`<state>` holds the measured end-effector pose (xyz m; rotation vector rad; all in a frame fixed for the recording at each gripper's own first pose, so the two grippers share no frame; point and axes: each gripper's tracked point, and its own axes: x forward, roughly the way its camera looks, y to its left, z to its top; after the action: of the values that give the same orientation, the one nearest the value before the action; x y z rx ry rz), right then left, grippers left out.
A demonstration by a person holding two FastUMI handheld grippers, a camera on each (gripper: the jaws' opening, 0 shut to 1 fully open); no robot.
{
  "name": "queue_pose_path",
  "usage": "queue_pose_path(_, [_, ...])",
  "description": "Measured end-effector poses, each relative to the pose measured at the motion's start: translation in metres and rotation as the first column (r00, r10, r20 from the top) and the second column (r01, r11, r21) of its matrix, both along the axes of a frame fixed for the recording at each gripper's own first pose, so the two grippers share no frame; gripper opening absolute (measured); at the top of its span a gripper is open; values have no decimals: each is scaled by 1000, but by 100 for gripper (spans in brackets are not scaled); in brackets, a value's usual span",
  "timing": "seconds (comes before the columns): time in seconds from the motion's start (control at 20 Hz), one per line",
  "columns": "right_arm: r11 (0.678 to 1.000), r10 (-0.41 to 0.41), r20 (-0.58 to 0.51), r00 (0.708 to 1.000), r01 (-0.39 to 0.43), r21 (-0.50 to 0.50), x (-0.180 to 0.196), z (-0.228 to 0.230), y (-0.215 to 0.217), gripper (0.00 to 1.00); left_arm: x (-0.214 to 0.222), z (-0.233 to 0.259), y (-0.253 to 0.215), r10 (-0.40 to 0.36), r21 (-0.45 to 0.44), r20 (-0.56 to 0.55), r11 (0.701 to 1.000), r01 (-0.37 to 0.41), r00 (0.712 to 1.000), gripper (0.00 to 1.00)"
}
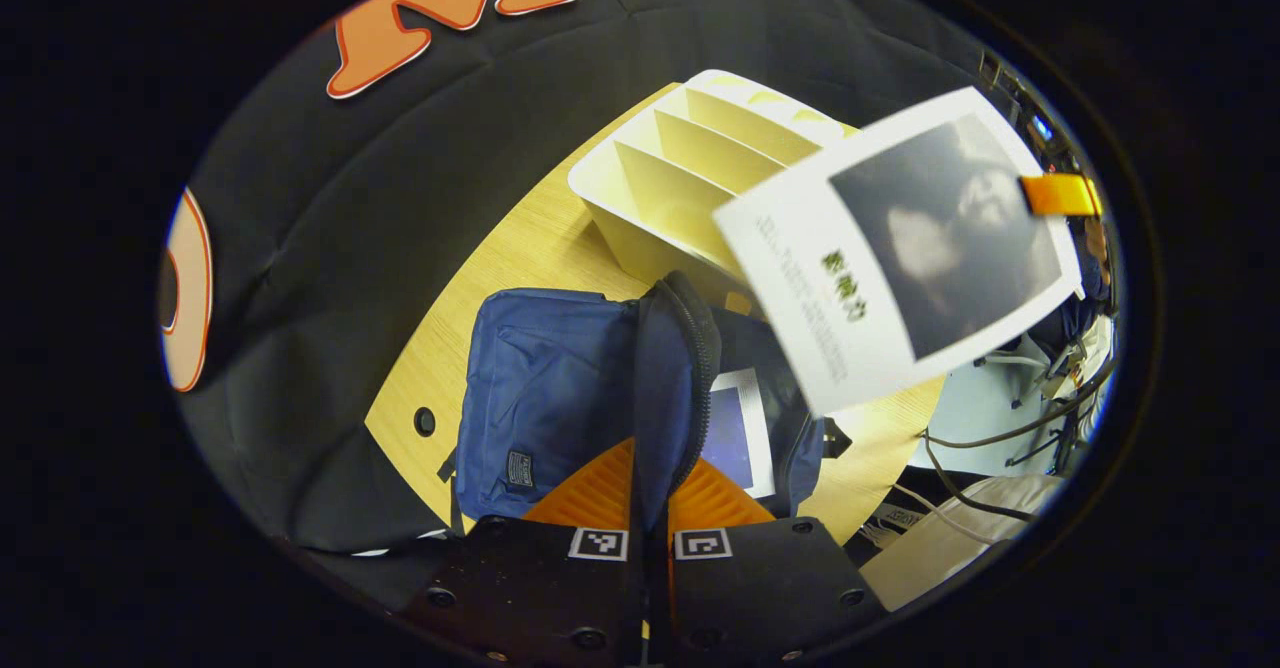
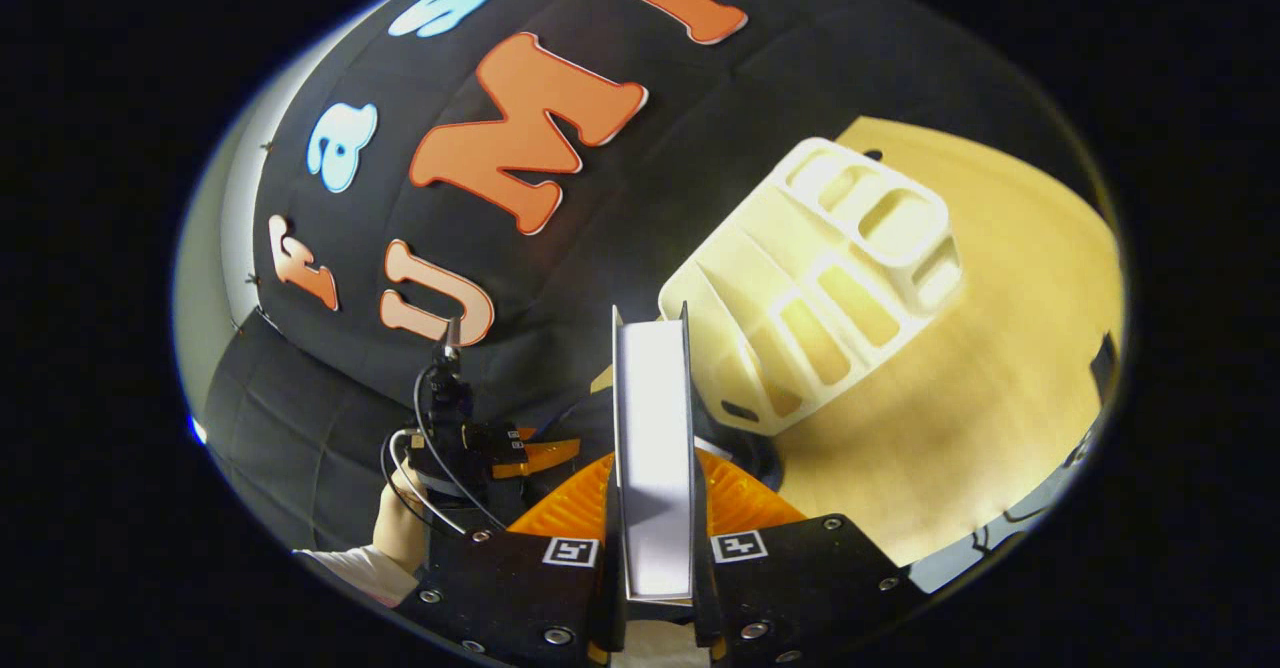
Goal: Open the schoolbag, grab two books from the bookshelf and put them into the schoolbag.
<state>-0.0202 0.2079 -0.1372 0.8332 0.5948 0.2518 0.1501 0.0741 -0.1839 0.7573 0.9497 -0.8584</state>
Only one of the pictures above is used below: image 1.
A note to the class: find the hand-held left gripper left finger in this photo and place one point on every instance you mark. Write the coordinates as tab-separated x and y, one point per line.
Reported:
540	588

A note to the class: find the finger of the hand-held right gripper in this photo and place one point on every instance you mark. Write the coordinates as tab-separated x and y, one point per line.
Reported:
1060	195

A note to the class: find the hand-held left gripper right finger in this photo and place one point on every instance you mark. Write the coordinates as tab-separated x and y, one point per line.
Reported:
760	588

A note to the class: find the blue cover book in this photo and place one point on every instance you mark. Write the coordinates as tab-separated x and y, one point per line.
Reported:
735	428

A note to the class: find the grey portrait cover book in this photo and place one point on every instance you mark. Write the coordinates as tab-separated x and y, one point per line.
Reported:
900	248

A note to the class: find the blue schoolbag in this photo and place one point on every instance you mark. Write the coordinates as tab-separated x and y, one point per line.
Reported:
550	388

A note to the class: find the white bookshelf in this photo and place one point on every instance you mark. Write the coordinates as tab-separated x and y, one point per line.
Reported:
680	178

